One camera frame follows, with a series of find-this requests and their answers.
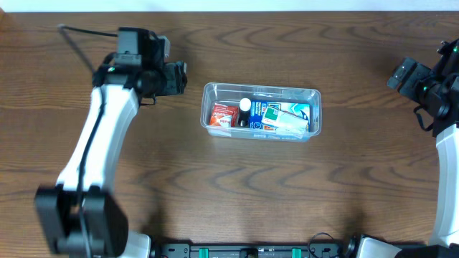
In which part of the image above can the red ActiFast medicine box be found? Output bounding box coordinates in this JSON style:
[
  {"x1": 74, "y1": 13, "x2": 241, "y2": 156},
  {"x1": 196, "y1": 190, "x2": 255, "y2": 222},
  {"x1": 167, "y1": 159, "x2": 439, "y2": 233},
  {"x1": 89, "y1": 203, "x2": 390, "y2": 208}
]
[{"x1": 209, "y1": 103, "x2": 239, "y2": 128}]

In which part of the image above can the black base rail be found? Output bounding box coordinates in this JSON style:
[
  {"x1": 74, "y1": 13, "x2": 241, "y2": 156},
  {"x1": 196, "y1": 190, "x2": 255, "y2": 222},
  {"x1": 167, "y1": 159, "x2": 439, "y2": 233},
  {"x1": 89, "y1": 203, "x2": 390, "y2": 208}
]
[{"x1": 149, "y1": 241, "x2": 357, "y2": 258}]

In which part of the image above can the white green medicine box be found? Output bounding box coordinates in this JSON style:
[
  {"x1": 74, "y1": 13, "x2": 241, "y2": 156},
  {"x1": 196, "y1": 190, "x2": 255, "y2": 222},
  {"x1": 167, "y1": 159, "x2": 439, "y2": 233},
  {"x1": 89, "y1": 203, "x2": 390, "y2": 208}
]
[{"x1": 262, "y1": 107, "x2": 309, "y2": 134}]

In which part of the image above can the clear plastic container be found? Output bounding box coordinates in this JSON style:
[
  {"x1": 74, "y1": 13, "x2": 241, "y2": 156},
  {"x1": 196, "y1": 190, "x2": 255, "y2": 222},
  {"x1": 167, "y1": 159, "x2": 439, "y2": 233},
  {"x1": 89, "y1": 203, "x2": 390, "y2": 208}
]
[{"x1": 201, "y1": 82, "x2": 322, "y2": 142}]

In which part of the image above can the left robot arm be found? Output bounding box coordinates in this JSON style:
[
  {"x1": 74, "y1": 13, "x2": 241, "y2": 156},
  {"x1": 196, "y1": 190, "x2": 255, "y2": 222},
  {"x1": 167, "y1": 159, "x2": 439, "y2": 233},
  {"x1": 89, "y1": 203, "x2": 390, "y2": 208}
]
[{"x1": 34, "y1": 61, "x2": 187, "y2": 257}]

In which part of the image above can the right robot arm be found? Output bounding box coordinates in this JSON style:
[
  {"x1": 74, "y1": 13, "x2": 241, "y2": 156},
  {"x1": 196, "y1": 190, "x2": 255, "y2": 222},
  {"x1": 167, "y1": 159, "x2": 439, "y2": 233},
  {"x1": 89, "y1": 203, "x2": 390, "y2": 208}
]
[{"x1": 343, "y1": 40, "x2": 458, "y2": 258}]

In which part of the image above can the dark bottle white cap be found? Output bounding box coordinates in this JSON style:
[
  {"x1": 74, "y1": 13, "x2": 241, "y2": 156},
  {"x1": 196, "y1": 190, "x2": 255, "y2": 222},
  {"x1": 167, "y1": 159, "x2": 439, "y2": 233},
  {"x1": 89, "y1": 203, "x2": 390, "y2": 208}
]
[{"x1": 238, "y1": 98, "x2": 252, "y2": 127}]

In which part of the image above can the blue Kool Fever box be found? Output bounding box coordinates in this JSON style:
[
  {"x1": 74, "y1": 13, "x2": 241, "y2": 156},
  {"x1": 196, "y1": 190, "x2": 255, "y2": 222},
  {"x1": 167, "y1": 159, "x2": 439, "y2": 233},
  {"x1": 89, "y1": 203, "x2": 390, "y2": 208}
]
[{"x1": 249, "y1": 100, "x2": 311, "y2": 135}]

